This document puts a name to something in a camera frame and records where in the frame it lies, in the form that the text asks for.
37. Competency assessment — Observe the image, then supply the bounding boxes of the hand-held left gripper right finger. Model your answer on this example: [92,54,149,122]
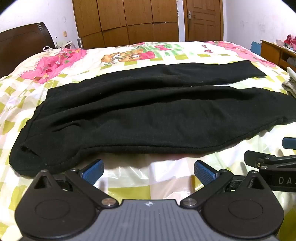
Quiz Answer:
[180,160,262,208]

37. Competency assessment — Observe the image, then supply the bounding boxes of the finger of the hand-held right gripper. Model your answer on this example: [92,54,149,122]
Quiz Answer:
[282,137,296,150]
[244,150,296,173]

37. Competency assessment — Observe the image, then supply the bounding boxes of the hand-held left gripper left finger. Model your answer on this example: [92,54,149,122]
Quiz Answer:
[34,159,119,208]

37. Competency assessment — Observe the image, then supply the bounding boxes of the black pants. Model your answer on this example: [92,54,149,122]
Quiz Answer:
[10,60,296,176]

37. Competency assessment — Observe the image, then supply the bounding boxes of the beige folded cloth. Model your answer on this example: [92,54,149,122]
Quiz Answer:
[281,78,296,98]

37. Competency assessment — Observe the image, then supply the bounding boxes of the white cloth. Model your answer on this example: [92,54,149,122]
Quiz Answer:
[287,66,296,82]

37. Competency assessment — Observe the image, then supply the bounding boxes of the wooden side cabinet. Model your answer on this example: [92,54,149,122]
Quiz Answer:
[260,39,296,71]

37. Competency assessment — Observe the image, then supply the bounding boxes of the checked printed blanket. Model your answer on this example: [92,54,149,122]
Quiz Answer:
[0,40,296,241]

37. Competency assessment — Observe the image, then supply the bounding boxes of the blue foam mat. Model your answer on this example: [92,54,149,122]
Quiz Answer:
[251,41,262,55]

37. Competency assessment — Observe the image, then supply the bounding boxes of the red and pink clothes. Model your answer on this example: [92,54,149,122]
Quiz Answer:
[285,34,296,50]

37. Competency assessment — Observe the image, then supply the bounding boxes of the dark wooden headboard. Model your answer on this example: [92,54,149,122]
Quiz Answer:
[0,22,56,78]

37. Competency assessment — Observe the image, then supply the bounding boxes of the wooden door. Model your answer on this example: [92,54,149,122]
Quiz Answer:
[183,0,224,42]

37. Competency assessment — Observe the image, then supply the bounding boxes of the wooden wardrobe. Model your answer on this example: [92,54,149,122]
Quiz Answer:
[72,0,180,50]

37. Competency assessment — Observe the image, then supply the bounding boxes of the white cable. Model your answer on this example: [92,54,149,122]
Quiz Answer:
[43,46,68,55]

